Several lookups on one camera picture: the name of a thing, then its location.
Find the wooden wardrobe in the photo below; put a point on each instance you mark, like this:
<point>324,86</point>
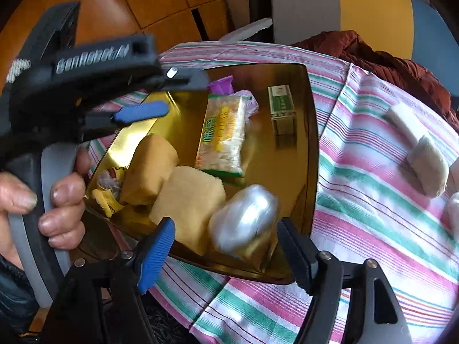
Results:
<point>154,0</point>

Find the striped pink green bedsheet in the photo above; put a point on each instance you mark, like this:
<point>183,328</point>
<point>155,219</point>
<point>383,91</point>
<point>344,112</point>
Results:
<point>358,240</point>

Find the white sponge block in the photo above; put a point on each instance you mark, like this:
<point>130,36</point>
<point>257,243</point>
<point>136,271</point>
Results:
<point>405,122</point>
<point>453,209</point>

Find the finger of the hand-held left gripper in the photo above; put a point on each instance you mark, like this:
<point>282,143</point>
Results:
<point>143,111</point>
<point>186,77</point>

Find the small white roll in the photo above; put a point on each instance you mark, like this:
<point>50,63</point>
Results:
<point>428,166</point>

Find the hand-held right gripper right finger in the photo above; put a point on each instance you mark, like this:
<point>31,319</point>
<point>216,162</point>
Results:
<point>301,258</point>

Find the grey yellow blue chair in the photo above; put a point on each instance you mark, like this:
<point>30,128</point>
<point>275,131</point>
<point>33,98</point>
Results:
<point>304,7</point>

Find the person's left hand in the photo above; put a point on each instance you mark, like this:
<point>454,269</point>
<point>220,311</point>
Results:
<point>62,200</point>

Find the dark red garment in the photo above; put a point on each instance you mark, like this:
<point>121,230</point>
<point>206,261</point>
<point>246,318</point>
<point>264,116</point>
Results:
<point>376,64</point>

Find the clear plastic wrap bundle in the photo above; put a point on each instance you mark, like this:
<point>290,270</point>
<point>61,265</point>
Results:
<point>244,218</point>

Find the purple plastic item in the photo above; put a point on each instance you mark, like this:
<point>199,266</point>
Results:
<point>220,86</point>

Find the small green box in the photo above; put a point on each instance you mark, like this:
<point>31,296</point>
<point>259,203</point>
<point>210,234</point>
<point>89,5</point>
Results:
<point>281,104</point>

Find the gold metal tin tray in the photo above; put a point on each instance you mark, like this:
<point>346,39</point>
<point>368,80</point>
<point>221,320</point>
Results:
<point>294,172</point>

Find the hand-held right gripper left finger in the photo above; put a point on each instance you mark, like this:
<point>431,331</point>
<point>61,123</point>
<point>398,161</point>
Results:
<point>157,254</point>

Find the yellow white wrapper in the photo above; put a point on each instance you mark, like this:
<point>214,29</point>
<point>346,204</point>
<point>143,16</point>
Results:
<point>107,191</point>

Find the rice cracker snack packet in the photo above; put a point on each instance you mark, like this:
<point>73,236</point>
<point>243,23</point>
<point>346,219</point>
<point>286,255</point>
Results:
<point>222,136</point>

